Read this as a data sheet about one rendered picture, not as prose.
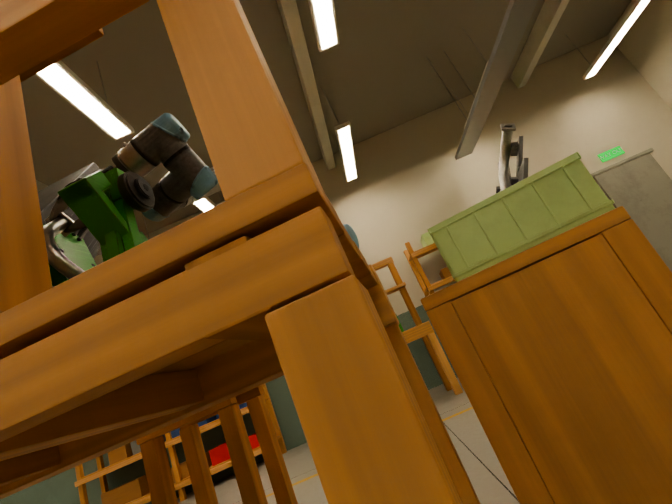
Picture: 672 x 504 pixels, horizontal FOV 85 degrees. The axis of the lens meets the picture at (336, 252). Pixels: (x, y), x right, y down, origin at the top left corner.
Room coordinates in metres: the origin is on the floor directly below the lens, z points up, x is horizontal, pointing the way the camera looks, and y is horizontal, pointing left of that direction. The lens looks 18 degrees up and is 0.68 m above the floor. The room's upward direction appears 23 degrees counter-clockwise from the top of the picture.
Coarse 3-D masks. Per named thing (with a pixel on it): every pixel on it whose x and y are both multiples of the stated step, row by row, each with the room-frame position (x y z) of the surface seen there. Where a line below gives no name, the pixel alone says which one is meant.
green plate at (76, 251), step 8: (56, 240) 0.75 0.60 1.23; (64, 240) 0.77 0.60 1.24; (72, 240) 0.80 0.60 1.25; (64, 248) 0.76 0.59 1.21; (72, 248) 0.78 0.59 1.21; (80, 248) 0.81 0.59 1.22; (72, 256) 0.77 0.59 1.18; (80, 256) 0.79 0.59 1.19; (88, 256) 0.82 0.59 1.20; (80, 264) 0.78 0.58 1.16; (88, 264) 0.81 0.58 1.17; (56, 272) 0.74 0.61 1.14; (56, 280) 0.74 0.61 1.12; (64, 280) 0.72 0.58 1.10
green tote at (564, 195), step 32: (576, 160) 0.89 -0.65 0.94; (512, 192) 0.93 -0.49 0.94; (544, 192) 0.92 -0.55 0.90; (576, 192) 0.90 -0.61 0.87; (448, 224) 0.98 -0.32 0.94; (480, 224) 0.96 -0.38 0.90; (512, 224) 0.95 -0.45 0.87; (544, 224) 0.93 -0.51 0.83; (576, 224) 0.91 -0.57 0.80; (448, 256) 1.00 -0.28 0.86; (480, 256) 0.98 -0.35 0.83
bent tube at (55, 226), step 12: (48, 216) 0.70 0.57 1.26; (60, 216) 0.70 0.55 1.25; (48, 228) 0.65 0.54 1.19; (60, 228) 0.68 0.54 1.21; (48, 240) 0.63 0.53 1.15; (48, 252) 0.63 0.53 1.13; (60, 252) 0.65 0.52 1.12; (60, 264) 0.65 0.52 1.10; (72, 264) 0.66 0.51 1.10; (72, 276) 0.67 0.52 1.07
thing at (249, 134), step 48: (192, 0) 0.31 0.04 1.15; (192, 48) 0.32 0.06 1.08; (240, 48) 0.31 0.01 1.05; (0, 96) 0.40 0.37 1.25; (192, 96) 0.32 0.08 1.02; (240, 96) 0.31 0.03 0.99; (0, 144) 0.39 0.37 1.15; (240, 144) 0.32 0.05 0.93; (288, 144) 0.31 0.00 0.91; (0, 192) 0.38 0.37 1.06; (240, 192) 0.32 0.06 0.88; (0, 240) 0.38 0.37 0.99; (0, 288) 0.37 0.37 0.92; (48, 288) 0.43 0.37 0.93
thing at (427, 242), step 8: (424, 240) 5.80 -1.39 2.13; (432, 240) 5.77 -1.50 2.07; (408, 248) 5.73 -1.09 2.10; (424, 248) 5.69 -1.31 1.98; (432, 248) 5.69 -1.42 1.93; (408, 256) 6.16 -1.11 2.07; (416, 256) 5.71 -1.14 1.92; (416, 264) 5.73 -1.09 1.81; (416, 272) 6.16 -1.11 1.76; (424, 272) 5.73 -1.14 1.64; (440, 272) 5.97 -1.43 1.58; (448, 272) 5.82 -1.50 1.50; (424, 280) 5.73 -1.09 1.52; (440, 280) 5.73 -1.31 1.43; (448, 280) 5.69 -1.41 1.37; (424, 288) 6.16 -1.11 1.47; (432, 288) 5.69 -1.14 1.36
